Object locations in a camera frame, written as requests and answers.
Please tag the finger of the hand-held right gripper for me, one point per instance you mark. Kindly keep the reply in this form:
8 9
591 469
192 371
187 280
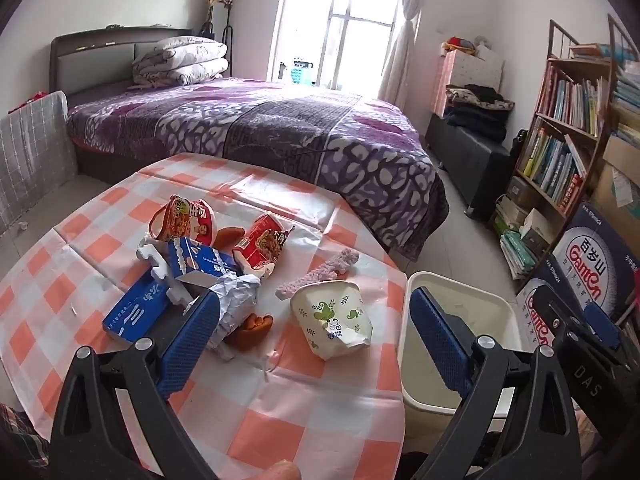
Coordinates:
550 307
604 327

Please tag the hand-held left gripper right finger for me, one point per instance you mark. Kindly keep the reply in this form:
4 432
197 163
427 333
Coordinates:
440 340

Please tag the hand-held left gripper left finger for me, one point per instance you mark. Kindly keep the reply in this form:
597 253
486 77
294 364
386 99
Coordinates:
192 340

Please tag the white plastic bin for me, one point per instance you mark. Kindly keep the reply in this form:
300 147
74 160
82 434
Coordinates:
482 310

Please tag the blue cookie box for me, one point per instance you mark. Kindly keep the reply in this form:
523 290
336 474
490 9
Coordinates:
200 262

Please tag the red instant noodle cup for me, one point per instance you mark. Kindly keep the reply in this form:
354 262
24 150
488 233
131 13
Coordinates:
180 220
260 245

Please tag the person's left hand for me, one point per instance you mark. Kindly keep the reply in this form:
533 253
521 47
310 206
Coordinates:
282 472

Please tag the small blue water carton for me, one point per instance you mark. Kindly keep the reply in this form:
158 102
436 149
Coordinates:
537 320

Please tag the large crumpled paper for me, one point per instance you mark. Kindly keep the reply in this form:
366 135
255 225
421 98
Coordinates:
235 305

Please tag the brown soft object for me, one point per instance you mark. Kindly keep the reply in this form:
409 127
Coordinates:
230 237
250 330

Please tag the flat blue cardboard box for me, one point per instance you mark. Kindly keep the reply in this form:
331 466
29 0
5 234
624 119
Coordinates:
135 310

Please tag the large blue water carton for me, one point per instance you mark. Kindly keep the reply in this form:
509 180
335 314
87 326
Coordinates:
595 260

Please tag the stack of books and boxes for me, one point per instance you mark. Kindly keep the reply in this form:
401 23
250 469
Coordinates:
520 245

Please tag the white notched foam piece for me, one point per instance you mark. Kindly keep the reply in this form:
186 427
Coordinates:
155 260

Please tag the white green-print paper bowl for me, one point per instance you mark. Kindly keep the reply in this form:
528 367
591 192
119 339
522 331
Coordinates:
330 320

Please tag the orange white checked tablecloth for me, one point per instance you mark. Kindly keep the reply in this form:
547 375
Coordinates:
310 410

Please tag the purple knitted strip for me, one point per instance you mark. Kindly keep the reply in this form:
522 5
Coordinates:
320 272

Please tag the brown cardboard box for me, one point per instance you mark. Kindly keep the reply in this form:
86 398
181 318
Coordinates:
617 185

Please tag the row of thick books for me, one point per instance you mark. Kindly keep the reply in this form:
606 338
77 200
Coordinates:
550 165

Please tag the wooden bookshelf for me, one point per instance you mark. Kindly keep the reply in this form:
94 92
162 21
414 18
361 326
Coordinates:
595 170

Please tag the black bag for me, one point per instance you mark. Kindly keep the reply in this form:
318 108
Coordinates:
519 147

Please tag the black bench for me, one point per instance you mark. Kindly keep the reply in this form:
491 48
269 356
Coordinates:
465 165

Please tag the person's plaid clothing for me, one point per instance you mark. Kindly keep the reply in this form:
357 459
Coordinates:
20 440

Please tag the row of thin books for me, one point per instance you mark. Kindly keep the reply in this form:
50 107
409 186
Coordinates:
570 100

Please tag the pile of clothes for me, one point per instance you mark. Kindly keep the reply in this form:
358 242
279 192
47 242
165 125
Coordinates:
475 105

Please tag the purple patterned bedspread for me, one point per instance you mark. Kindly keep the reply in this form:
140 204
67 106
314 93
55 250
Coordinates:
280 130

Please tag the pink white cabinet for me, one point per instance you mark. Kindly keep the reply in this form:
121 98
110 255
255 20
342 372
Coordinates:
470 75

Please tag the grey checked covered chair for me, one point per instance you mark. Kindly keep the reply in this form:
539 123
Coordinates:
30 150

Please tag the grey plush toy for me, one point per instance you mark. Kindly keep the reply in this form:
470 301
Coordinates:
484 42

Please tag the red plush toy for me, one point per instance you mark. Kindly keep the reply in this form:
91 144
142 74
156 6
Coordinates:
460 45

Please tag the folded white quilt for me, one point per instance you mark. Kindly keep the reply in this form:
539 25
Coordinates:
185 60

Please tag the blue plastic basket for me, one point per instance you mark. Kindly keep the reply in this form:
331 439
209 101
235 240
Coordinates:
301 72

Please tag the red cloth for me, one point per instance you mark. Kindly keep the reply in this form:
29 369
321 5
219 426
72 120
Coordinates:
27 100

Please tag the dark bed headboard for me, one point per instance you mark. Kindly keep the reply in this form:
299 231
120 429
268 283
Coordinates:
95 60

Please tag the white curtain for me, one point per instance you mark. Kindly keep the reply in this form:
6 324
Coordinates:
407 35

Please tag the black coat rack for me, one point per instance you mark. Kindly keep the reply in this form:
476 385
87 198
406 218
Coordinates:
227 35

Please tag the window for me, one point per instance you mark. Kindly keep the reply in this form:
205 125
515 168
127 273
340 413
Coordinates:
340 20

